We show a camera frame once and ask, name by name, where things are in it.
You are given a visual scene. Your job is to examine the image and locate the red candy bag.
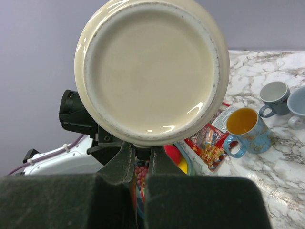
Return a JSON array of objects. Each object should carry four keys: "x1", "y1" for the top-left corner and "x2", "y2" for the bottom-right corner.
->
[{"x1": 184, "y1": 103, "x2": 237, "y2": 172}]

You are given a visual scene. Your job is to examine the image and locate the red apple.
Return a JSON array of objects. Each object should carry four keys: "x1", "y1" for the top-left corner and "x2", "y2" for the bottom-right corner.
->
[{"x1": 164, "y1": 145, "x2": 182, "y2": 165}]

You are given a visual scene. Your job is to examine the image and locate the dark blue-grey mug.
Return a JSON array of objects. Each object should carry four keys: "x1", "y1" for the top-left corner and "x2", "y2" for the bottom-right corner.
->
[{"x1": 259, "y1": 81, "x2": 290, "y2": 118}]

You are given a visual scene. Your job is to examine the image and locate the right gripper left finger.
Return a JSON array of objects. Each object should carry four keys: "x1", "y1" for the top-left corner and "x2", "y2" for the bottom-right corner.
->
[{"x1": 0, "y1": 142, "x2": 137, "y2": 229}]

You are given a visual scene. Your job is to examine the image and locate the teal plastic fruit bowl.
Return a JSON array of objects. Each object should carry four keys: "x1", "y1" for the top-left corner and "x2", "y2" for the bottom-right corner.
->
[{"x1": 135, "y1": 143, "x2": 195, "y2": 219}]

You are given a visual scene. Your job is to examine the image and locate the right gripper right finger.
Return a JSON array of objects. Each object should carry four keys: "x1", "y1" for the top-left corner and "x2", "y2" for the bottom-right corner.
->
[{"x1": 144, "y1": 146, "x2": 272, "y2": 229}]

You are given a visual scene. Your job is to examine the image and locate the blue butterfly mug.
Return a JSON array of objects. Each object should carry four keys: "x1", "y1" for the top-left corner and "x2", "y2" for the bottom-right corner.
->
[{"x1": 223, "y1": 108, "x2": 273, "y2": 158}]

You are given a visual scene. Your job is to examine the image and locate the cream mug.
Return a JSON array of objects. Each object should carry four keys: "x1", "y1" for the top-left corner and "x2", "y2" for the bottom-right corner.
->
[{"x1": 74, "y1": 0, "x2": 230, "y2": 146}]

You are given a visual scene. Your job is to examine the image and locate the purple grapes in bowl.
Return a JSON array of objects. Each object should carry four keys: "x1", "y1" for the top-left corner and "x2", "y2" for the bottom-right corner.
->
[{"x1": 135, "y1": 166, "x2": 148, "y2": 187}]

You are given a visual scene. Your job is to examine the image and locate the yellow lemon upper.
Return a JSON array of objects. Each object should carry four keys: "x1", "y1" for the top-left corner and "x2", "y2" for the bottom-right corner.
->
[{"x1": 178, "y1": 158, "x2": 188, "y2": 174}]

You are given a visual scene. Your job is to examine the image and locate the grey-blue mug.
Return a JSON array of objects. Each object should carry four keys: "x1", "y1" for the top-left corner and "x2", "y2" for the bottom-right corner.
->
[{"x1": 287, "y1": 86, "x2": 305, "y2": 130}]

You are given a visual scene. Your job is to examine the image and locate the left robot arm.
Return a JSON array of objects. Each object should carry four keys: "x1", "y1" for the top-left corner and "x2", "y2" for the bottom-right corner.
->
[{"x1": 10, "y1": 90, "x2": 122, "y2": 176}]

